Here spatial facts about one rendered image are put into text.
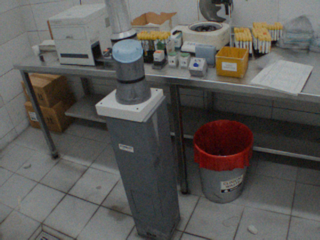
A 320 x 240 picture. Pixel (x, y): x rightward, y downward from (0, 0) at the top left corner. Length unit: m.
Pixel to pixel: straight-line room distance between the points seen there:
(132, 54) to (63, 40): 0.76
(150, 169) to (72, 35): 0.88
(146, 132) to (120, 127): 0.12
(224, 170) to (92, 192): 0.97
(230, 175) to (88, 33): 1.12
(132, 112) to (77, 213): 1.10
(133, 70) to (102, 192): 1.20
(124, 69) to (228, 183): 0.97
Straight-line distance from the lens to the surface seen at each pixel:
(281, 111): 2.23
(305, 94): 1.37
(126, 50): 1.16
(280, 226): 1.92
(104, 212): 2.05
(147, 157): 1.31
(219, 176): 1.77
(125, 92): 1.21
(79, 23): 1.71
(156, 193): 1.47
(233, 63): 1.42
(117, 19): 1.28
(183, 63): 1.55
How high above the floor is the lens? 1.54
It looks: 34 degrees down
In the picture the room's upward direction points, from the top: 8 degrees counter-clockwise
